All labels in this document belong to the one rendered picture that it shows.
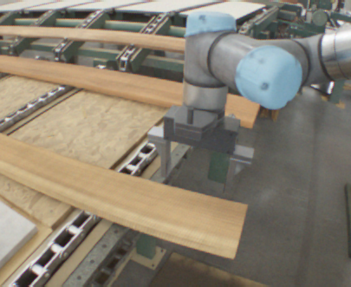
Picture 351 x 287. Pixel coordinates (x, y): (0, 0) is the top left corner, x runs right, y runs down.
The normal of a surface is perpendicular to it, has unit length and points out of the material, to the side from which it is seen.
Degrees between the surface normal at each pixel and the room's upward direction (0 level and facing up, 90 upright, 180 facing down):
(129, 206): 0
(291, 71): 91
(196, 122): 0
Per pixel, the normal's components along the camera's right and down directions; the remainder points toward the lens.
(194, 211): 0.04, -0.82
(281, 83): 0.50, 0.51
